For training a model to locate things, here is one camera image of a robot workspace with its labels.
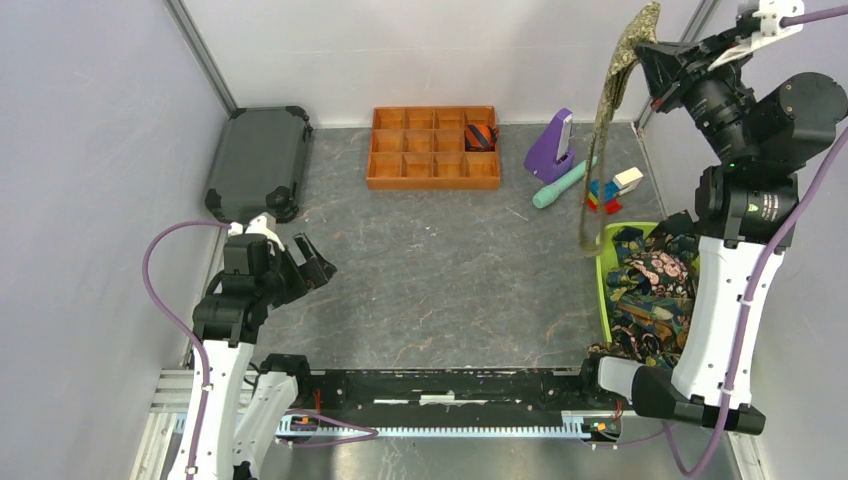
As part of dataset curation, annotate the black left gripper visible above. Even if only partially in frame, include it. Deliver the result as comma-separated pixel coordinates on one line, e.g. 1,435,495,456
257,231,336,308

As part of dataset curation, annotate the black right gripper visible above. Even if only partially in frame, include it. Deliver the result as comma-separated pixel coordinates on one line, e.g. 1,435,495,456
638,27,759,166

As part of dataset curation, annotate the green gold vine tie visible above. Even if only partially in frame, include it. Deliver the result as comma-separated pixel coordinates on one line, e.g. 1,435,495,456
578,1,661,257

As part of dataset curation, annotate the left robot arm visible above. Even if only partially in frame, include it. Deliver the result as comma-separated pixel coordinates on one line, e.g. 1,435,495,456
168,233,337,479

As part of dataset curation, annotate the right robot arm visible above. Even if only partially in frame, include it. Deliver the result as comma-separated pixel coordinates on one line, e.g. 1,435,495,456
577,35,847,435

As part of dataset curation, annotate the dark green hard case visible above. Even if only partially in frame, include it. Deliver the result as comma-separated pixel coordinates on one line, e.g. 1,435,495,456
203,105,313,224

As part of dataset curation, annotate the colourful toy brick boat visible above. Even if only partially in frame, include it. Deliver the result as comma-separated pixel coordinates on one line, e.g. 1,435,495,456
586,167,644,214

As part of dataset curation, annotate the purple metronome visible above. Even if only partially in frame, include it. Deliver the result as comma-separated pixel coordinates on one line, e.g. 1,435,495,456
524,108,576,184

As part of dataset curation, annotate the black gold leaf tie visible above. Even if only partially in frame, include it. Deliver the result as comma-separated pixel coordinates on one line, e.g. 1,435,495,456
645,210,699,260

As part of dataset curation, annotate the orange wooden compartment tray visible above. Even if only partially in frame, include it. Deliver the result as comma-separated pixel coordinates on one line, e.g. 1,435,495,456
366,106,501,190

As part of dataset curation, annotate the mint green cylinder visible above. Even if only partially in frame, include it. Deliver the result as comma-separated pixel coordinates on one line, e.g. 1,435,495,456
532,156,597,209

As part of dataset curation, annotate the lime green plastic bin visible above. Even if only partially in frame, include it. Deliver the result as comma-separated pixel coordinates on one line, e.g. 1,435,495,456
595,221,658,342

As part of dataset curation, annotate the rolled orange striped tie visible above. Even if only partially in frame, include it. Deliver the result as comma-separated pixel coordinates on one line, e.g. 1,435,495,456
464,124,499,152

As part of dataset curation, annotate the black pink rose tie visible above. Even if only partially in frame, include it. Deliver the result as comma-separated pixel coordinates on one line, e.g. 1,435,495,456
622,251,695,298

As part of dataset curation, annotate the navy orange floral tie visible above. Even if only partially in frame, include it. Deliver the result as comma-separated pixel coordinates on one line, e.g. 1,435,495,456
606,227,698,370

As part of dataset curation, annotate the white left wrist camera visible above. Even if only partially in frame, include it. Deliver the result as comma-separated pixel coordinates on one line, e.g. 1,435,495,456
227,213,286,251

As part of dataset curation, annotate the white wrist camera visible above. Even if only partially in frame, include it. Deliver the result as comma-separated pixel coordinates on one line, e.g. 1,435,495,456
707,0,805,71
227,213,286,251

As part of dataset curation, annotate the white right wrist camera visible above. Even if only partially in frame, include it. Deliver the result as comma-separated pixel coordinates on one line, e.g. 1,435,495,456
707,0,805,71

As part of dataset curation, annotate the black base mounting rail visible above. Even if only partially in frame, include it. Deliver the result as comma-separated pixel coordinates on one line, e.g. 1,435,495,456
292,367,632,429

